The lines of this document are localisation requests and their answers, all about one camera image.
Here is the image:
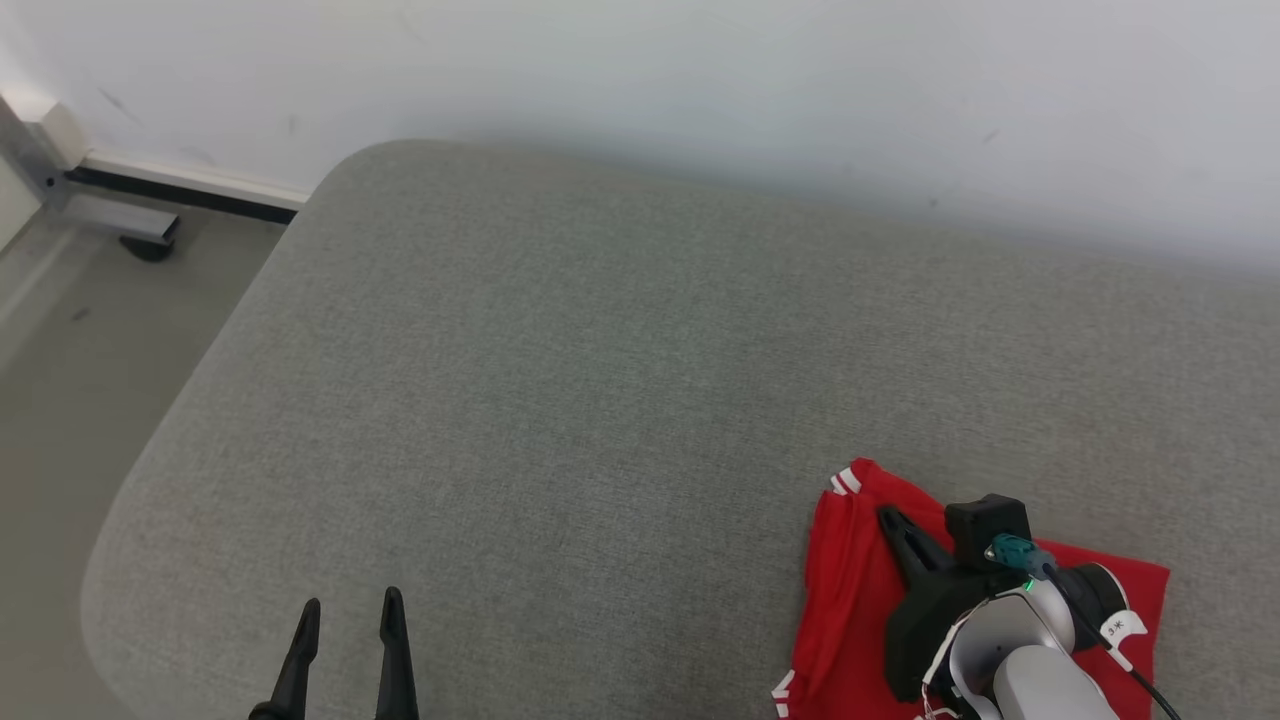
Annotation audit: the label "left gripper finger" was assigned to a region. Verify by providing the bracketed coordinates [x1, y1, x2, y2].
[374, 587, 420, 720]
[249, 598, 322, 720]

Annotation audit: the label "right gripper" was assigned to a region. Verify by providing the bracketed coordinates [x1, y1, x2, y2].
[877, 506, 1023, 703]

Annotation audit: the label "red shorts with number print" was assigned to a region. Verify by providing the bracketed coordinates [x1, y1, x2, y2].
[772, 458, 951, 720]

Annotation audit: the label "red jersey with white sleeves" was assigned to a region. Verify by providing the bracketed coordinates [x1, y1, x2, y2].
[900, 540, 1172, 720]

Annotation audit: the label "grey fabric sofa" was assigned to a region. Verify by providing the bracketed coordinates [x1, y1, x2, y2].
[80, 138, 1280, 720]

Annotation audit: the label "grey metal frame leg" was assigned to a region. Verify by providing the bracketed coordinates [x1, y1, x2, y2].
[0, 92, 182, 247]

